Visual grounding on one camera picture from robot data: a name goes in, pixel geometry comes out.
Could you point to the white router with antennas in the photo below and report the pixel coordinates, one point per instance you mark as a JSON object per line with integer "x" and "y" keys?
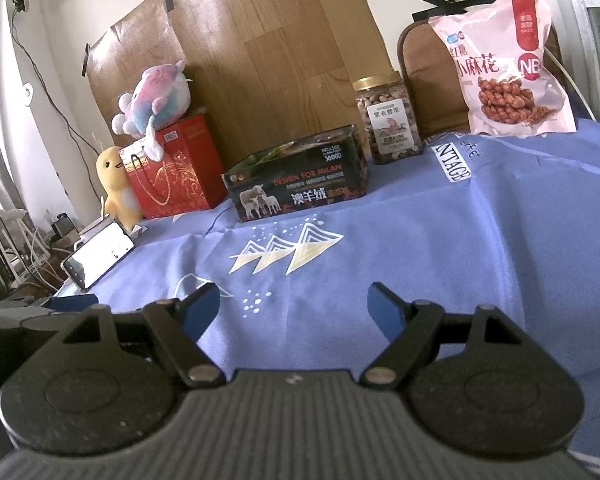
{"x": 25, "y": 240}

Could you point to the white wall hook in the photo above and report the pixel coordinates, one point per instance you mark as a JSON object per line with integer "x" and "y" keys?
{"x": 26, "y": 94}

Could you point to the white window frame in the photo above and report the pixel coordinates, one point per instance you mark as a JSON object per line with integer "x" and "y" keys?
{"x": 570, "y": 10}

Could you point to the wood-pattern sheet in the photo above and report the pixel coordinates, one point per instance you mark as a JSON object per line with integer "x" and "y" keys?
{"x": 280, "y": 60}

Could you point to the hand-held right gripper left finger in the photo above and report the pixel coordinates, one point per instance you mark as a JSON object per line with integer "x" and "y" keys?
{"x": 200, "y": 310}

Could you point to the dark printed cardboard box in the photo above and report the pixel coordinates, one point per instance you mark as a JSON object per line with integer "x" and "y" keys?
{"x": 300, "y": 190}

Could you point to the yellow plush toy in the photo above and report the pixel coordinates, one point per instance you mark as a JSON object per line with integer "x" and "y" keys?
{"x": 117, "y": 185}

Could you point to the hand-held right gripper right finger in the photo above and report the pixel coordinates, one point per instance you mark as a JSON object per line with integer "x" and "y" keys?
{"x": 385, "y": 310}

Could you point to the black power adapter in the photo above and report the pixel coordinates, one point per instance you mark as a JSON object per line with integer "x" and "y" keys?
{"x": 61, "y": 227}

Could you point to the gold-lidded nut jar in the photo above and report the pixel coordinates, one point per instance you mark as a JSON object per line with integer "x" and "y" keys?
{"x": 387, "y": 125}

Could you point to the blue printed bed sheet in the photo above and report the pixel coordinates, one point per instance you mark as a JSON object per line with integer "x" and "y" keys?
{"x": 430, "y": 235}

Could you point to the pastel plush toy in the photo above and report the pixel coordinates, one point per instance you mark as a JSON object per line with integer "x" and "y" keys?
{"x": 155, "y": 95}

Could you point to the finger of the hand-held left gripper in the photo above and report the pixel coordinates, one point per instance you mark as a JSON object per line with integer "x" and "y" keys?
{"x": 72, "y": 303}

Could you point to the large pink snack bag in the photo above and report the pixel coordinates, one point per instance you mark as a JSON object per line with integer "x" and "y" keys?
{"x": 495, "y": 60}

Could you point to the red gift bag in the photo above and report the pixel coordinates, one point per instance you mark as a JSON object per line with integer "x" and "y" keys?
{"x": 180, "y": 175}

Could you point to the black wall plug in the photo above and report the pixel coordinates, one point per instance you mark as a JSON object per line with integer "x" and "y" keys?
{"x": 19, "y": 4}

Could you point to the black crossed tape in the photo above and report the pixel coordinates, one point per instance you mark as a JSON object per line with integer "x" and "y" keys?
{"x": 447, "y": 5}

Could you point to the smartphone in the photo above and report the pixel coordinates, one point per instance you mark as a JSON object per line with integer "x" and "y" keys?
{"x": 100, "y": 255}

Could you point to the brown cushion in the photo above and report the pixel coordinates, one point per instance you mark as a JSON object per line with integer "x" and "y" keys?
{"x": 420, "y": 85}

